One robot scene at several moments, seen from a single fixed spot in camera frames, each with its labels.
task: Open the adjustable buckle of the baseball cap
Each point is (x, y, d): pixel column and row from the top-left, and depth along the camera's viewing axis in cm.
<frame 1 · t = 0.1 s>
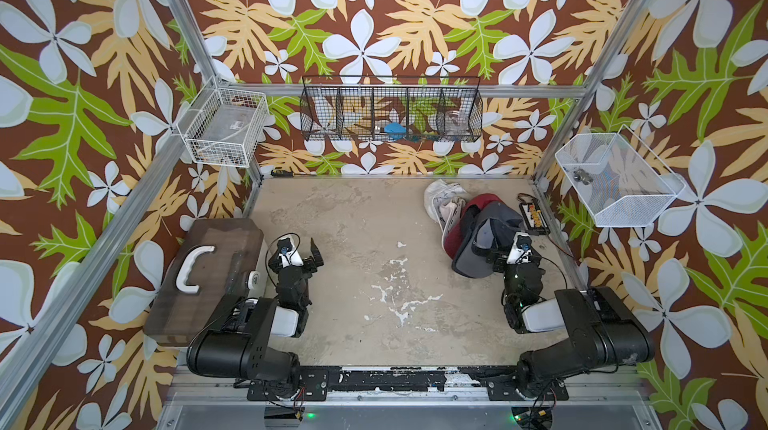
left hand: (296, 240, 88), fingers open
right hand: (510, 240, 89), fingers open
maroon baseball cap: (465, 219, 93), point 14 cm above the table
white baseball cap: (443, 202, 102), point 10 cm above the table
black orange device: (533, 218, 107), point 2 cm above the table
small dark object in basket: (580, 174, 87), point 27 cm above the table

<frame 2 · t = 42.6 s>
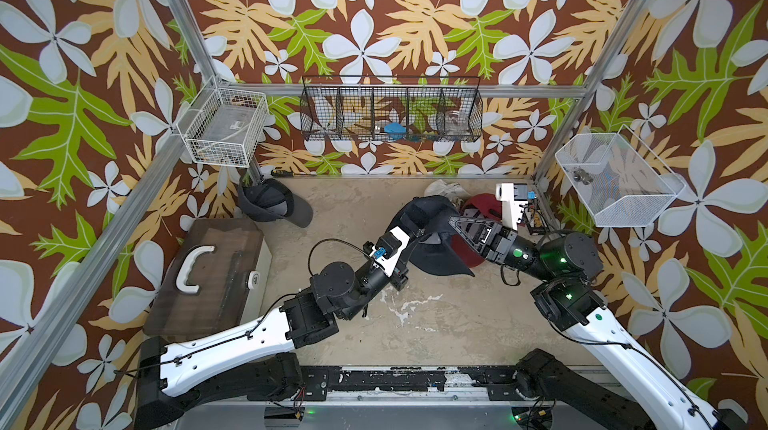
left hand: (414, 232, 58), fingers closed
right hand: (451, 228, 51), fingers closed
black baseball cap: (433, 250, 64), point 33 cm above the table
grey baseball cap: (272, 200, 113), point 2 cm above the table
the other named things where they were.

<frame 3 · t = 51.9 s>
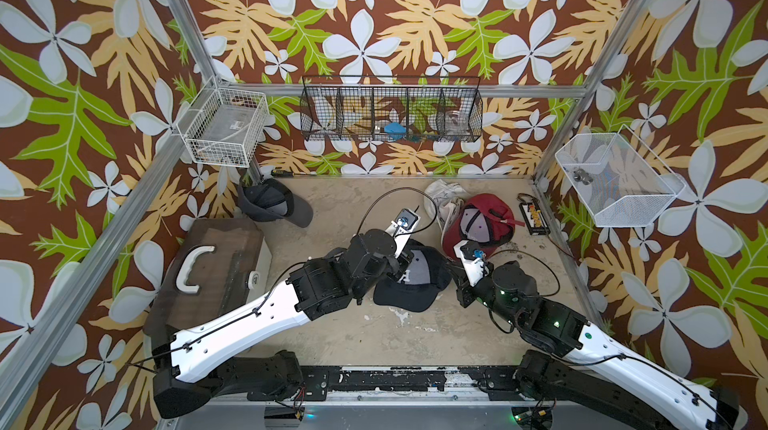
left hand: (406, 234, 65), fingers closed
right hand: (445, 264, 71), fingers closed
black baseball cap: (418, 286, 82), point 11 cm above the table
the other named things where they were.

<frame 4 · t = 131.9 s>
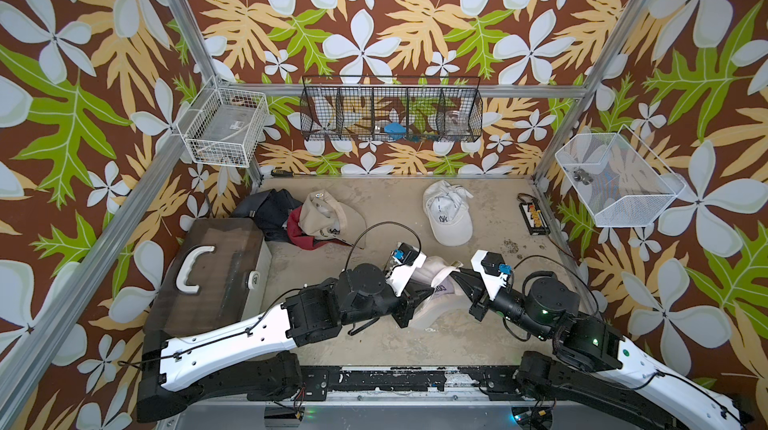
left hand: (434, 289, 60), fingers closed
right hand: (449, 269, 61), fingers closed
maroon baseball cap: (298, 236, 90), point 12 cm above the table
